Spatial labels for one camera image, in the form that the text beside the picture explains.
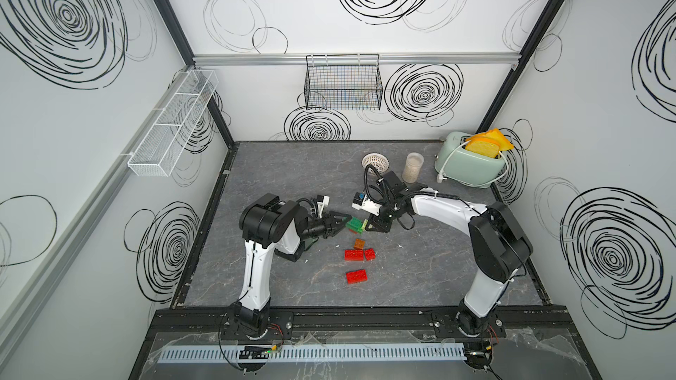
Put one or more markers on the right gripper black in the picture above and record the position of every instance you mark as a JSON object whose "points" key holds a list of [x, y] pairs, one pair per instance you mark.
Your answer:
{"points": [[377, 225]]}

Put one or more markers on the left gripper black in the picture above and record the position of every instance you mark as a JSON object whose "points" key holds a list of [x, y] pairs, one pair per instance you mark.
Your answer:
{"points": [[328, 229]]}

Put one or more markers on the green lego brick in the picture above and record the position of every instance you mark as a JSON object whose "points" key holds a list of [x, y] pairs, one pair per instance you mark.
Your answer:
{"points": [[354, 225]]}

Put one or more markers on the red long lego brick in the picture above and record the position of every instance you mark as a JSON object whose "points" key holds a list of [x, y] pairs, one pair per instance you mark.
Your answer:
{"points": [[354, 255]]}

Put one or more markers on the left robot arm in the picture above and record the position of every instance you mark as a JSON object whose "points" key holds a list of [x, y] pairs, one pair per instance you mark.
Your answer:
{"points": [[272, 227]]}

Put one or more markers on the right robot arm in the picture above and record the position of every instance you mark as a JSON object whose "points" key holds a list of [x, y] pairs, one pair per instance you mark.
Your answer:
{"points": [[500, 246]]}

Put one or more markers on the red large lego brick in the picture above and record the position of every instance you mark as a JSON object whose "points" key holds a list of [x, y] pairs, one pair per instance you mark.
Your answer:
{"points": [[357, 276]]}

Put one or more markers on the small red brick centre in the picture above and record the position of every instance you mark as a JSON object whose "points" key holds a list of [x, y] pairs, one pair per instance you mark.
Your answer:
{"points": [[369, 254]]}

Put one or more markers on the white perforated bowl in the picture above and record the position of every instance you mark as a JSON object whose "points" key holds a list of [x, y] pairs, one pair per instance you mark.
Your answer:
{"points": [[377, 160]]}

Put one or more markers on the translucent plastic cup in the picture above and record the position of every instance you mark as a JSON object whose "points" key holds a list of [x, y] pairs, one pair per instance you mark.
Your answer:
{"points": [[413, 166]]}

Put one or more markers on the mint green toaster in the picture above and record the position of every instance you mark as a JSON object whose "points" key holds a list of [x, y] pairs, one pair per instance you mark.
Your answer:
{"points": [[455, 163]]}

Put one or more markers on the yellow toast slice front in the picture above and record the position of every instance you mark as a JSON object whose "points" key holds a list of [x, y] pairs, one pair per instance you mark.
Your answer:
{"points": [[484, 146]]}

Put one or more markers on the yellow toast slice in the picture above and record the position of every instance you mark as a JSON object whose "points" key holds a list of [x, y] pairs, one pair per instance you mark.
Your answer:
{"points": [[484, 146], [496, 135]]}

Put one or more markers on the yellow toast slice back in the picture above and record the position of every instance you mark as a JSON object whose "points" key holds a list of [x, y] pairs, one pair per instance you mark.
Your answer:
{"points": [[496, 135]]}

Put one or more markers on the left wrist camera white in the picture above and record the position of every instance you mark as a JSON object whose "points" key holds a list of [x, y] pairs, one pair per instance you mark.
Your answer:
{"points": [[322, 201]]}

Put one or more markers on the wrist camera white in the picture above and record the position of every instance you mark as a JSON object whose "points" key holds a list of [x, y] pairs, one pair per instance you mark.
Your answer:
{"points": [[362, 202], [322, 201]]}

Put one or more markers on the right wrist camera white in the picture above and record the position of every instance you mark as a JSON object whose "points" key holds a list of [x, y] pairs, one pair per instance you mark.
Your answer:
{"points": [[362, 202]]}

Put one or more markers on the black wire basket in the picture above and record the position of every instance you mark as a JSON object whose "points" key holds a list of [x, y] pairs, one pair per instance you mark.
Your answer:
{"points": [[343, 82]]}

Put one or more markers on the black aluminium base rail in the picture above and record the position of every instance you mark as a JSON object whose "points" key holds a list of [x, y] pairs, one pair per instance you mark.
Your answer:
{"points": [[289, 322]]}

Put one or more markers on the grey slotted cable duct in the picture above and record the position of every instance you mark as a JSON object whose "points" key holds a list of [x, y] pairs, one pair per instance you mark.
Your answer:
{"points": [[383, 352]]}

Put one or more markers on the white wire shelf basket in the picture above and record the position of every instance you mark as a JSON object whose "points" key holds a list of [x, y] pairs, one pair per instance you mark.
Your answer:
{"points": [[168, 137]]}

